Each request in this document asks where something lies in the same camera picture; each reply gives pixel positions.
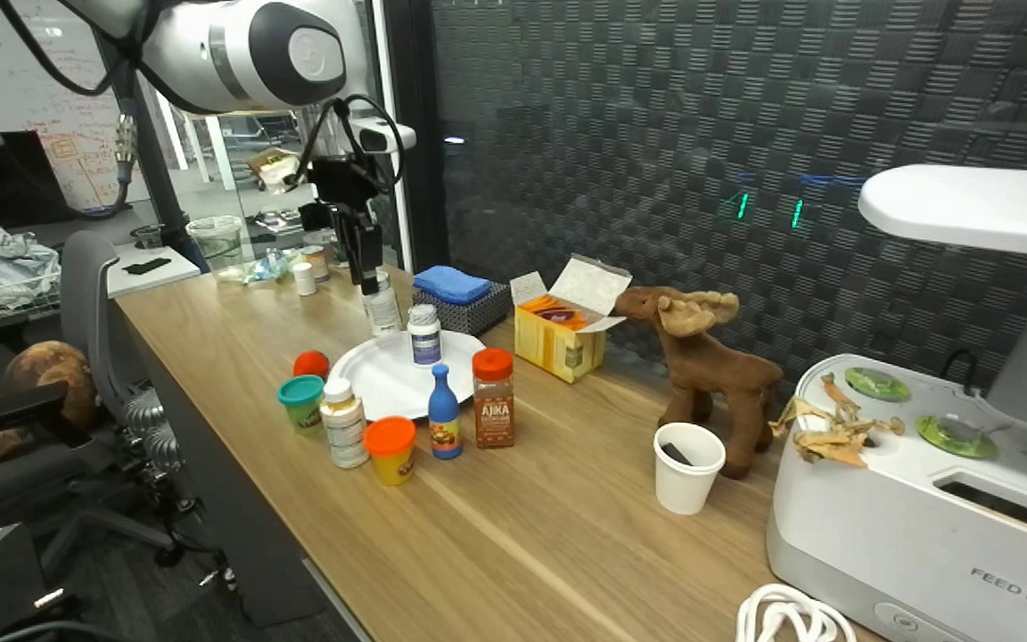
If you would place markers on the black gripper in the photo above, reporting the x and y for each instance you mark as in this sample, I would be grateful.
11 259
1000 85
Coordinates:
347 197

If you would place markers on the white pill bottle grey label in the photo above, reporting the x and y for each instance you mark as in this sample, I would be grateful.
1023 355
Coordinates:
382 311

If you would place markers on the white pill bottle blue label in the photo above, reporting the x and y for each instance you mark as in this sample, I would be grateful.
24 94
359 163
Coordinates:
421 335

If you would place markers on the brown spice bottle orange cap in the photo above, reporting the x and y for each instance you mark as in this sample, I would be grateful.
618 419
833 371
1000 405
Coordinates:
494 405

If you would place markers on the yellow dough can orange lid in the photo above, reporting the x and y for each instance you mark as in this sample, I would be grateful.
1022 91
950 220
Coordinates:
391 450

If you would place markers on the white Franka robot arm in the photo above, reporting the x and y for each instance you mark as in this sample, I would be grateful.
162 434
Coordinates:
239 54

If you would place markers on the white paper plate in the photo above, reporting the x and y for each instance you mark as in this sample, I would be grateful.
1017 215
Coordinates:
392 379

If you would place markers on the small white bottle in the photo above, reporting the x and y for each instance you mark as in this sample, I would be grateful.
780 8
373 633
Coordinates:
304 278

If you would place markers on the blue sponge cloth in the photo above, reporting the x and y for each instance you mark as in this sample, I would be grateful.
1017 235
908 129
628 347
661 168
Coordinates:
450 283

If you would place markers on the grey woven basket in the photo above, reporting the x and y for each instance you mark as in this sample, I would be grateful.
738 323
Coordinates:
464 316

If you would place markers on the red toy strawberry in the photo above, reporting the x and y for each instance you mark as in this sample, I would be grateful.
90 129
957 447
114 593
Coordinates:
313 365

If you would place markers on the clear plastic container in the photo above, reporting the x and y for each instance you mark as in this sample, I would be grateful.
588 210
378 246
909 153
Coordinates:
219 243

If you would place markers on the blue toy bottle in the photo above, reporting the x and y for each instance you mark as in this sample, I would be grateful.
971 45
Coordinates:
442 419

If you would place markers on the yellow open carton box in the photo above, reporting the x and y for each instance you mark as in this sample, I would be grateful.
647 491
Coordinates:
562 341

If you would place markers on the black phone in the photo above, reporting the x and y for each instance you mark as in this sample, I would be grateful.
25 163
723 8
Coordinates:
147 264

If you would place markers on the grey office chair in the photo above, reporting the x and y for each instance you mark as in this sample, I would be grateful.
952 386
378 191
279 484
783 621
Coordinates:
88 309

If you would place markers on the brown plush toy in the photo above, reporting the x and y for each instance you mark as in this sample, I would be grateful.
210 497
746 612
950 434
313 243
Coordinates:
46 374

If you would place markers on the crumpled light cloth pile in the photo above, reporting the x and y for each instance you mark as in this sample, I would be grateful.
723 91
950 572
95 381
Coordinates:
0 273

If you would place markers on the brown plush moose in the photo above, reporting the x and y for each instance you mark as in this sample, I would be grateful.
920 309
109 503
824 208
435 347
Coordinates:
713 374

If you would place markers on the white paper cup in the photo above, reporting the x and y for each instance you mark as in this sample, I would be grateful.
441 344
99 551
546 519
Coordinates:
685 468

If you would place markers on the dried brown plant pieces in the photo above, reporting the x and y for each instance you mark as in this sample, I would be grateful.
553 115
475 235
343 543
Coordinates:
833 430

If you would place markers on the white planter with lamp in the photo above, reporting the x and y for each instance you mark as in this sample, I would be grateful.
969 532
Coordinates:
891 523

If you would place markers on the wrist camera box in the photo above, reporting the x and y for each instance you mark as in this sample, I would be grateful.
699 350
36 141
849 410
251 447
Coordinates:
277 168

